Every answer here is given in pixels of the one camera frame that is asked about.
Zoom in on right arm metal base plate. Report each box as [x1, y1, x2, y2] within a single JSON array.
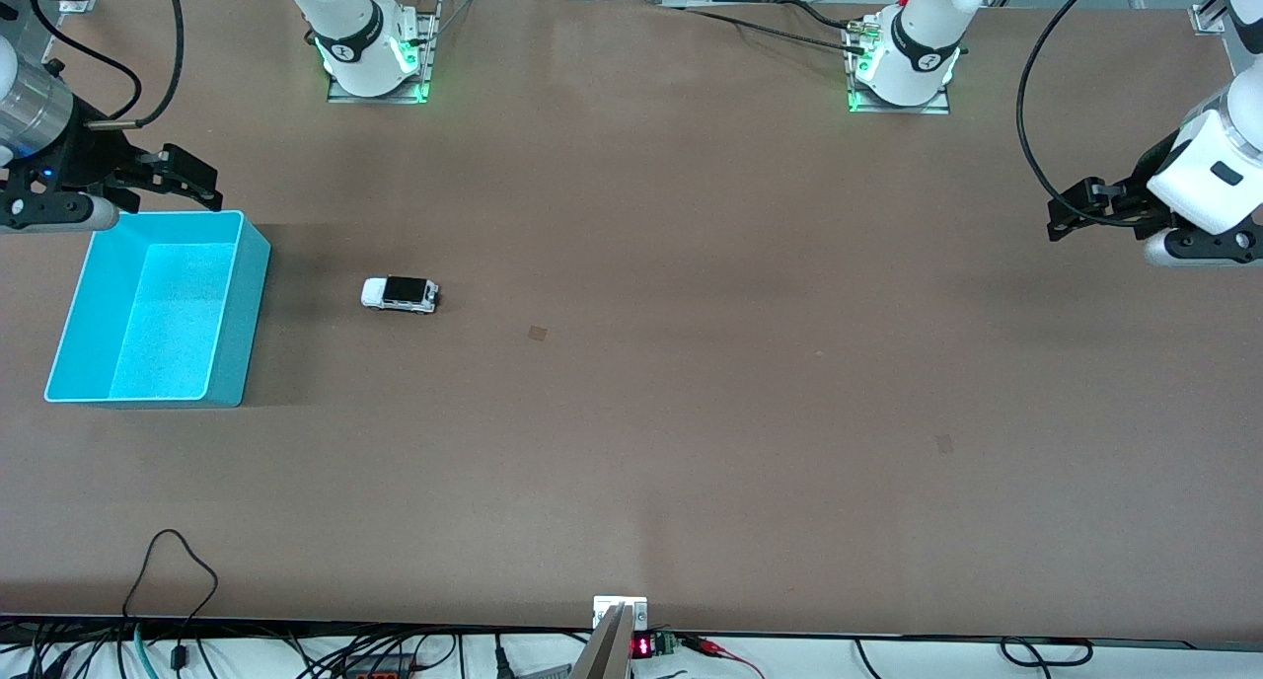
[[326, 0, 441, 105]]

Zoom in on grey metal bar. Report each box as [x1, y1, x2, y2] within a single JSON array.
[[569, 604, 633, 679]]

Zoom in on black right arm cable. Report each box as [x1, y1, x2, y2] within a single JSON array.
[[87, 0, 187, 129], [30, 0, 147, 125]]

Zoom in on black coiled cable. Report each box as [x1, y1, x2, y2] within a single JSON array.
[[1000, 637, 1094, 667]]

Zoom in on black cable to arm base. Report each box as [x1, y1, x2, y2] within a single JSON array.
[[679, 6, 871, 48]]

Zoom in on red black clip leads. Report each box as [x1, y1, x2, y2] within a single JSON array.
[[677, 634, 766, 679]]

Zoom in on white mounting plate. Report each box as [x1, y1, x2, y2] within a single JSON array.
[[593, 595, 649, 631]]

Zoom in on black table edge strip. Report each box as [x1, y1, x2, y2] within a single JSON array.
[[0, 614, 1197, 652]]

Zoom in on white jeep toy black roof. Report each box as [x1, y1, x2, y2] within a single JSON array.
[[360, 274, 441, 315]]

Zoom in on thin black looped cable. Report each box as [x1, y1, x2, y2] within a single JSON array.
[[120, 529, 220, 672]]

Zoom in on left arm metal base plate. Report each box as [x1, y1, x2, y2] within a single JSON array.
[[847, 18, 952, 115]]

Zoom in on turquoise plastic bin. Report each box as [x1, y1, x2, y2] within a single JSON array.
[[44, 210, 272, 409]]

